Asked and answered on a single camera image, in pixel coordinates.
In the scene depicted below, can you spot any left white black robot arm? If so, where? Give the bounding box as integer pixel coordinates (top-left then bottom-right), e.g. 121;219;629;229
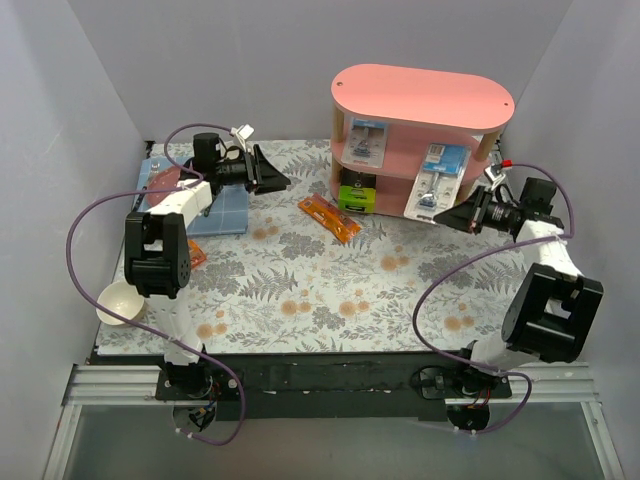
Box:
124;130;291;400

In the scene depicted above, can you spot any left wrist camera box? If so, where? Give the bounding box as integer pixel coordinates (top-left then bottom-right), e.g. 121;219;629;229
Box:
230;124;255;151

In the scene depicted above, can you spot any blue checkered placemat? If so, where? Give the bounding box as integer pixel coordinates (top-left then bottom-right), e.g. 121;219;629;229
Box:
149;157;249;237

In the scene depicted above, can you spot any orange small razor packet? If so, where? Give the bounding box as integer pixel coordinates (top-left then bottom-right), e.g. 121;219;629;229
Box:
188;239;207;269

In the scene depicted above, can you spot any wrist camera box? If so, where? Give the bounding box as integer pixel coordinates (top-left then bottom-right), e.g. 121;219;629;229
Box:
230;124;255;151
484;160;513;192

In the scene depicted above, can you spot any orange long snack packet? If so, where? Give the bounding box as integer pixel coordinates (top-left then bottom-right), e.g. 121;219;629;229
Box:
298;193;361;244

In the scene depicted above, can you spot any black green Gillette razor box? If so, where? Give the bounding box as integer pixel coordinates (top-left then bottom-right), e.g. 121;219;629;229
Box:
338;169;376;213

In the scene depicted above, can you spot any floral tablecloth mat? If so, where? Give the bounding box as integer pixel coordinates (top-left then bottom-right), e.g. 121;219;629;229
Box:
94;138;556;356

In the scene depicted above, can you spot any blue razor blister pack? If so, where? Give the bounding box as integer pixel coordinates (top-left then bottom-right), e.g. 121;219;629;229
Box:
404;143;472;223
343;118;389;169

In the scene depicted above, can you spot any white ceramic bowl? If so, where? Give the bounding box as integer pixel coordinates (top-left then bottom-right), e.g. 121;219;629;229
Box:
97;280;146;322

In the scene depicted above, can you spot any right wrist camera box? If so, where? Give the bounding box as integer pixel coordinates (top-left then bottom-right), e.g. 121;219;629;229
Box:
484;160;513;192

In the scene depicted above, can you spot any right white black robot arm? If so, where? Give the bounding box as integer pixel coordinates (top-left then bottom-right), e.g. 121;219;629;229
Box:
435;178;604;398

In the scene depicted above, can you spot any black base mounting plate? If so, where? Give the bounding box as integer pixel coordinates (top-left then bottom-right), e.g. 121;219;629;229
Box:
154;352;514;421

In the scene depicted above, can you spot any pink dotted plate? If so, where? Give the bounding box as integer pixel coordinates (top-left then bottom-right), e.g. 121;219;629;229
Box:
145;166;181;208

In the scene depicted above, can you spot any black handled fork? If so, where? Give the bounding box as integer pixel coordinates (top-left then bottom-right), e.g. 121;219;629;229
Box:
132;159;160;212

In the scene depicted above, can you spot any pink three-tier shelf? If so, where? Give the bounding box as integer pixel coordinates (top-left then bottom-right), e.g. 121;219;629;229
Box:
329;64;515;217

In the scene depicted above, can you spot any aluminium frame rail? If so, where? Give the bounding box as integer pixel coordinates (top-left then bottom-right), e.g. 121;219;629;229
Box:
45;353;624;479

